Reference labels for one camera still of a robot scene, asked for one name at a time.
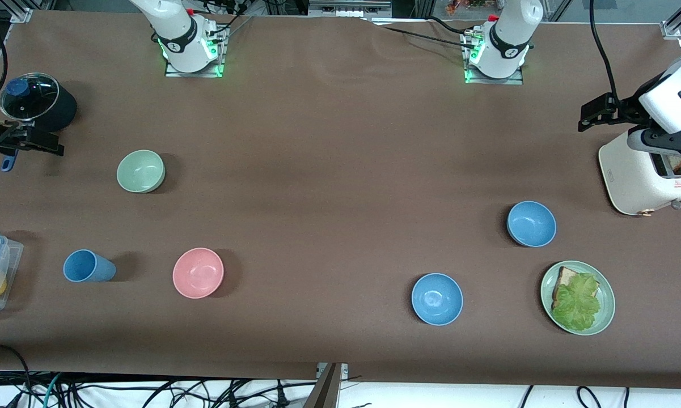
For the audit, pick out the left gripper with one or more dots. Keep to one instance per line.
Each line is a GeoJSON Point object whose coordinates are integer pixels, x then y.
{"type": "Point", "coordinates": [628, 110]}

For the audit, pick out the brown toast slice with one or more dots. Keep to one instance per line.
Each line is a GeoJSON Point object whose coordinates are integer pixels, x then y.
{"type": "Point", "coordinates": [679, 165]}

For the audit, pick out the green plate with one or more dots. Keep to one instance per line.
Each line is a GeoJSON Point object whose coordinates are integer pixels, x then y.
{"type": "Point", "coordinates": [608, 300]}

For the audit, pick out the green lettuce leaf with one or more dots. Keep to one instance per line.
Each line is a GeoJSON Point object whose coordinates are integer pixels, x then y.
{"type": "Point", "coordinates": [578, 303]}

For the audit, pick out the metal frame post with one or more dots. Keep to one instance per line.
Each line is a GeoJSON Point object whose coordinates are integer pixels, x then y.
{"type": "Point", "coordinates": [326, 391]}

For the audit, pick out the blue bowl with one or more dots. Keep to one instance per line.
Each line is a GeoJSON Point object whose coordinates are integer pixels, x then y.
{"type": "Point", "coordinates": [437, 298]}
{"type": "Point", "coordinates": [531, 224]}

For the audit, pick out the green bowl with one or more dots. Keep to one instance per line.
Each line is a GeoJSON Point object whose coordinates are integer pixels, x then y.
{"type": "Point", "coordinates": [140, 171]}

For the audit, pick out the clear plastic container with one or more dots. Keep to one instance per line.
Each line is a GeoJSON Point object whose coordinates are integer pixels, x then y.
{"type": "Point", "coordinates": [14, 255]}

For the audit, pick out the grey power strip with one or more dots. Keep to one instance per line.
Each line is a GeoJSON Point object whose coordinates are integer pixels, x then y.
{"type": "Point", "coordinates": [349, 10]}

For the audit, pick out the bread slice under lettuce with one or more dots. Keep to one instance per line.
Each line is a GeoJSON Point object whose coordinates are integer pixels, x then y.
{"type": "Point", "coordinates": [566, 276]}

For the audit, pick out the black pot with glass lid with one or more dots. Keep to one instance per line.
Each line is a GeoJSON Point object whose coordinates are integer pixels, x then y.
{"type": "Point", "coordinates": [34, 96]}

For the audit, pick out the pink bowl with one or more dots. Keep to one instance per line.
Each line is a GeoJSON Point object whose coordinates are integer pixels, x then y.
{"type": "Point", "coordinates": [198, 272]}

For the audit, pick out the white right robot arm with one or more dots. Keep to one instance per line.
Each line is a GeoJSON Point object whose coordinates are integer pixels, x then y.
{"type": "Point", "coordinates": [176, 28]}

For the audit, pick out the white toaster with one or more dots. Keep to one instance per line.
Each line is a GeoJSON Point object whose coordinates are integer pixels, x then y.
{"type": "Point", "coordinates": [629, 175]}

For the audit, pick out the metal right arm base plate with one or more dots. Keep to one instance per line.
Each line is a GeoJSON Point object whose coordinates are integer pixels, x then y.
{"type": "Point", "coordinates": [195, 74]}

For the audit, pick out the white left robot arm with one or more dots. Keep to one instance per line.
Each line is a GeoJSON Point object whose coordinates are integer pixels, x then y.
{"type": "Point", "coordinates": [507, 34]}

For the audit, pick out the brown table cloth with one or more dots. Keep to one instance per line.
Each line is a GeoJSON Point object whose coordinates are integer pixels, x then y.
{"type": "Point", "coordinates": [340, 141]}

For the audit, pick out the blue cup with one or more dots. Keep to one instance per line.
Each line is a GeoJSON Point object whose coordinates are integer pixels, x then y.
{"type": "Point", "coordinates": [88, 266]}

